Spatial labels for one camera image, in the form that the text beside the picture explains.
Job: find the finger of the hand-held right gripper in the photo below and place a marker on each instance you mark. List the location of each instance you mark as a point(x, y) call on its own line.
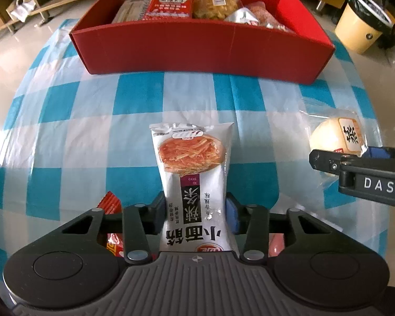
point(378, 153)
point(326, 161)

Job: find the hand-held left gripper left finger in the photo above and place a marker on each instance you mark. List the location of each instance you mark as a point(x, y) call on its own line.
point(158, 212)

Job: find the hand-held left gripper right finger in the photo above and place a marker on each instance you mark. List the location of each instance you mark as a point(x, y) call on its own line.
point(233, 214)

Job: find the round bun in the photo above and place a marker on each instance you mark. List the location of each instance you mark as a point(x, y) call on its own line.
point(329, 135)

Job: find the white noodle snack packet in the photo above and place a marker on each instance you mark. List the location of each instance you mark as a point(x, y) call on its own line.
point(191, 171)

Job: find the orange clear snack packet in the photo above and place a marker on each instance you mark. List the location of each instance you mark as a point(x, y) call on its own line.
point(266, 14)

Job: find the red cardboard box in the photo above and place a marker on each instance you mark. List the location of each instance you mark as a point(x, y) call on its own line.
point(200, 49)

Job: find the grey biscuit packet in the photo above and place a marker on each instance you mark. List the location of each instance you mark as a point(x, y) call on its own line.
point(131, 10)

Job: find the small red striped packet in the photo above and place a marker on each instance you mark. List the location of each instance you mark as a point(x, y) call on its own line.
point(112, 204)

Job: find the pink snack packet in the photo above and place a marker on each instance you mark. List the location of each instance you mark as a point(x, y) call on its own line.
point(276, 245)

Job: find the blue white checked tablecloth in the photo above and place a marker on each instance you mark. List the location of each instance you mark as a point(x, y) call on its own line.
point(69, 138)

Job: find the cream trash bin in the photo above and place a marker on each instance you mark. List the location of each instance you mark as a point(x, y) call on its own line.
point(352, 29)

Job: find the silver foil packet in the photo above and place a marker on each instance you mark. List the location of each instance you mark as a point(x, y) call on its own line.
point(242, 16)

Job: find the yellow clear snack packet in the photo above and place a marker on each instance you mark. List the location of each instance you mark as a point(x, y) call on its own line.
point(214, 6)

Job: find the red snack packet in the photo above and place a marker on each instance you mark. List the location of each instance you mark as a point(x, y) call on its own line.
point(168, 6)

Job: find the white bag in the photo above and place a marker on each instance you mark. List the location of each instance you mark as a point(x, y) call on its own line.
point(19, 6)

